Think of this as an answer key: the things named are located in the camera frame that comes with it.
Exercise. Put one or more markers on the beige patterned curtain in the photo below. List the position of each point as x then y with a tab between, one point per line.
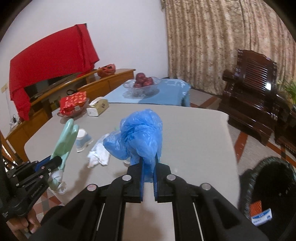
204	37

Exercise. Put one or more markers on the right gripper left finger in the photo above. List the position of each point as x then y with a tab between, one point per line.
96	213

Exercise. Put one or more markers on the blue plastic bag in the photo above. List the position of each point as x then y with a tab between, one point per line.
140	136

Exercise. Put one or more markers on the glass fruit bowl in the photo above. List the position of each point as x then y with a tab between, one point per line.
143	91

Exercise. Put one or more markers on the red cloth cover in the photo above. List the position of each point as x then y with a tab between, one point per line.
62	53

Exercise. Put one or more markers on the tissue box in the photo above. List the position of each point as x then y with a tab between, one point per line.
97	106

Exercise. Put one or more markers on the wooden tv cabinet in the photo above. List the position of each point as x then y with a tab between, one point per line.
72	93

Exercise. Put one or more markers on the white blue cardboard box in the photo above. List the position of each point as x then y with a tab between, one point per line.
262	217

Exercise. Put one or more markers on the glass plate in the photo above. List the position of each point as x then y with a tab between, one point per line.
75	112

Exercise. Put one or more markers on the red snack bag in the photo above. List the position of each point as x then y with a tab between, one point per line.
68	103

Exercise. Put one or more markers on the red apples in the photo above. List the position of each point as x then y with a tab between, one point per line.
142	81

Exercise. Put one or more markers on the orange red bag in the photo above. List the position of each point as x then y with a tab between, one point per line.
107	70

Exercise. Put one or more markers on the dark wooden armchair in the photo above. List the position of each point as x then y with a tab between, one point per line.
251	95

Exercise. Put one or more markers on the green rubber glove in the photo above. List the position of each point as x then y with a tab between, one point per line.
62	149

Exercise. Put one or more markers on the orange foam net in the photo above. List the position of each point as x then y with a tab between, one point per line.
255	208

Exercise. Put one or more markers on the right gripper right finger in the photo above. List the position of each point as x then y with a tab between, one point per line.
201	212

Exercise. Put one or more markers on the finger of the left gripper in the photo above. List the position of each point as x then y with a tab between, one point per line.
49	163

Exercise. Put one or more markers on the white tissue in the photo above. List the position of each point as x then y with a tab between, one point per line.
98	154

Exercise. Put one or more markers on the person left hand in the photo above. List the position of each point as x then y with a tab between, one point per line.
18	224

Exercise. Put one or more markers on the light blue tablecloth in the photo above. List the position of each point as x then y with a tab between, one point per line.
171	92

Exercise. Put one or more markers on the green potted plant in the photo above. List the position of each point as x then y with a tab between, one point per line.
286	89

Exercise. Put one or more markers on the black trash bin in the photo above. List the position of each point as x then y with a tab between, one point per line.
272	181

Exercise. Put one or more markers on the blue white paper cup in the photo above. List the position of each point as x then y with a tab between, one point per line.
83	140

